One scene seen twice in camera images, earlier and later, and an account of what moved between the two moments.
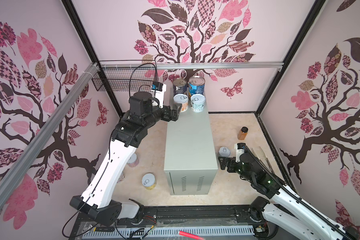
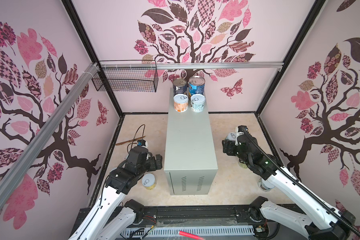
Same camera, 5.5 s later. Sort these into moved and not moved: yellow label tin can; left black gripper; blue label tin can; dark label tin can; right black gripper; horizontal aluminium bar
Moved: right black gripper; left black gripper
Not moved: yellow label tin can; dark label tin can; blue label tin can; horizontal aluminium bar
